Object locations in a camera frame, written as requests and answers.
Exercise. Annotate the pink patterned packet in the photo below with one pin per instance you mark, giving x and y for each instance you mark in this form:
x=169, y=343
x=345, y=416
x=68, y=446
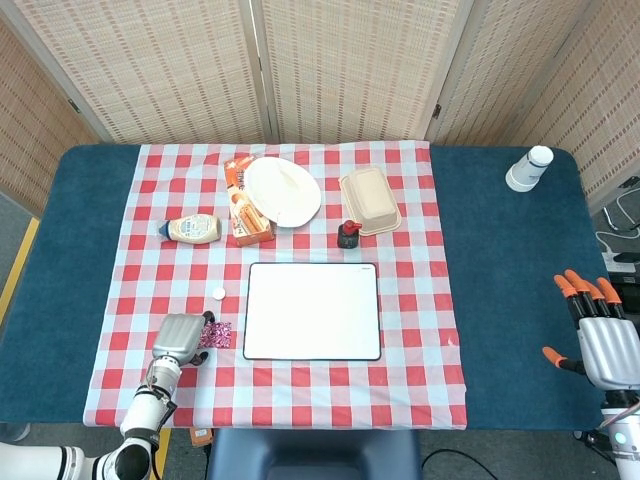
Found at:
x=220, y=336

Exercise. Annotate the white paper plate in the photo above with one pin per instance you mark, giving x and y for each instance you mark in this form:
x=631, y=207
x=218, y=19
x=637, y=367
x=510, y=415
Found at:
x=282, y=192

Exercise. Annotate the black screen hinge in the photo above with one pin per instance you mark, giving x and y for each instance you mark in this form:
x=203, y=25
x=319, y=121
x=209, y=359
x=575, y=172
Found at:
x=436, y=111
x=74, y=106

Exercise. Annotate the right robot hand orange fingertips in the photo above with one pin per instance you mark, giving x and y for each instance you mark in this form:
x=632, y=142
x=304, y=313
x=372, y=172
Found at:
x=612, y=355

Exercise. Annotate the woven bamboo folding screen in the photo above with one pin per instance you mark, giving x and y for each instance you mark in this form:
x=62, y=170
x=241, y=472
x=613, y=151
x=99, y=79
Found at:
x=175, y=65

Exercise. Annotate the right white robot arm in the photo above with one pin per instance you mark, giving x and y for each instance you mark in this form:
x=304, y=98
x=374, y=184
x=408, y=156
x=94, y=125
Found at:
x=625, y=440

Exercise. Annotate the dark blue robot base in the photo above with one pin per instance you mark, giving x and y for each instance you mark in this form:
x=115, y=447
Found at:
x=310, y=455

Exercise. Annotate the dark blue table cover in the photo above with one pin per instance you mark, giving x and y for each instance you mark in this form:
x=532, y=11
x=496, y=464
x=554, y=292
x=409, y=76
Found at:
x=500, y=250

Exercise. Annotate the white power strip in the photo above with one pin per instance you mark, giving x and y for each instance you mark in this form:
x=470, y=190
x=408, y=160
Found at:
x=617, y=260

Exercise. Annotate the small orange box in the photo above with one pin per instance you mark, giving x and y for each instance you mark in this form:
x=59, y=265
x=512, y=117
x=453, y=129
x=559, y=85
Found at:
x=201, y=437

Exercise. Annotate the orange snack box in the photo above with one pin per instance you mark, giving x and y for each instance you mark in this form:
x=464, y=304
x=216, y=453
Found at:
x=247, y=222

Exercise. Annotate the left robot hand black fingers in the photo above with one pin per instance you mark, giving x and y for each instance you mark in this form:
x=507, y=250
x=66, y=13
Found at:
x=177, y=335

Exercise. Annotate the beige takeaway food container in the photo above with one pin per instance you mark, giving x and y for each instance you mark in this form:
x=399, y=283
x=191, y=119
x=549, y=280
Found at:
x=370, y=197

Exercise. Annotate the mayonnaise squeeze bottle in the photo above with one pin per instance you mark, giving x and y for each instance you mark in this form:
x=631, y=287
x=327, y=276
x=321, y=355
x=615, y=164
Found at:
x=192, y=229

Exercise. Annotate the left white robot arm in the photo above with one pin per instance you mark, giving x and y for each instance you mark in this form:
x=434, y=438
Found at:
x=147, y=415

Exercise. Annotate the black ink bottle red cap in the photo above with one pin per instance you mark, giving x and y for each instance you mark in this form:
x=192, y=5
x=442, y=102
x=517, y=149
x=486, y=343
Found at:
x=347, y=239

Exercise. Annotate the white cutting board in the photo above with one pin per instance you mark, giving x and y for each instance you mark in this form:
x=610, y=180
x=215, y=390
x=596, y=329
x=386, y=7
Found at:
x=310, y=310

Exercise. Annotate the red white checkered tablecloth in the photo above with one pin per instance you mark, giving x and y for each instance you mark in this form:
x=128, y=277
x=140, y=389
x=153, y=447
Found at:
x=165, y=270

